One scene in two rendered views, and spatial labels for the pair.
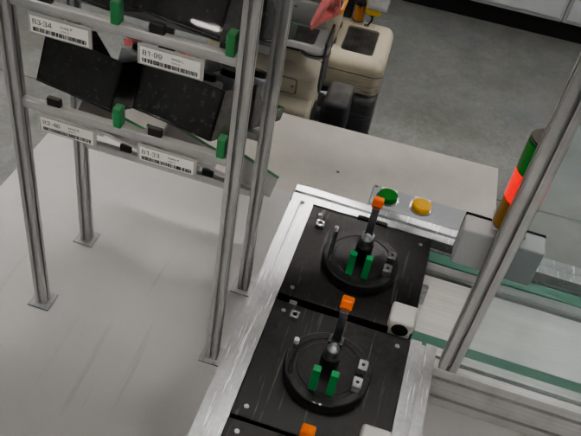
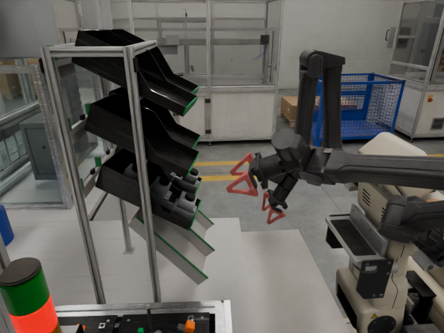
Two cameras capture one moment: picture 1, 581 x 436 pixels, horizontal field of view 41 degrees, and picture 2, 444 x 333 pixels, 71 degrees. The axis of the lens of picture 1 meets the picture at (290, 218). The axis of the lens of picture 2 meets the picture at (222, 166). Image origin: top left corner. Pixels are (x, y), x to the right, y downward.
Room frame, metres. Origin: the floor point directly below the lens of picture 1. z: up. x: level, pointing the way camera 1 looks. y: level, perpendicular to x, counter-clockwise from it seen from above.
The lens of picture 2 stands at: (1.03, -0.66, 1.70)
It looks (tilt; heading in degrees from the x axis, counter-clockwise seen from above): 24 degrees down; 79
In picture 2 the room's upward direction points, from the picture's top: straight up
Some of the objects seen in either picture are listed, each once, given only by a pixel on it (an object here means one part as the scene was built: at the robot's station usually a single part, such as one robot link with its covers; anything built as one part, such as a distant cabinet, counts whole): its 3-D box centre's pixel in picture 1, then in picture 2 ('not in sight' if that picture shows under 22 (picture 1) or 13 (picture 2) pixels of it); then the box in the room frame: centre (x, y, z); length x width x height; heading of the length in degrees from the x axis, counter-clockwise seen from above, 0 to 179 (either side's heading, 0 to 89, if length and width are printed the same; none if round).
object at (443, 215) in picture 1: (417, 218); not in sight; (1.18, -0.26, 0.93); 0.21 x 0.07 x 0.06; 82
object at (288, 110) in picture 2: not in sight; (316, 110); (3.91, 4.81, 0.20); 1.20 x 0.80 x 0.41; 174
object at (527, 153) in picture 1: (540, 157); (24, 287); (0.84, -0.31, 1.38); 0.05 x 0.05 x 0.05
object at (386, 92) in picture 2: not in sight; (345, 108); (3.91, 3.85, 0.49); 1.26 x 0.87 x 0.98; 176
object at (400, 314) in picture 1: (401, 320); not in sight; (0.87, -0.22, 0.97); 0.05 x 0.05 x 0.04; 82
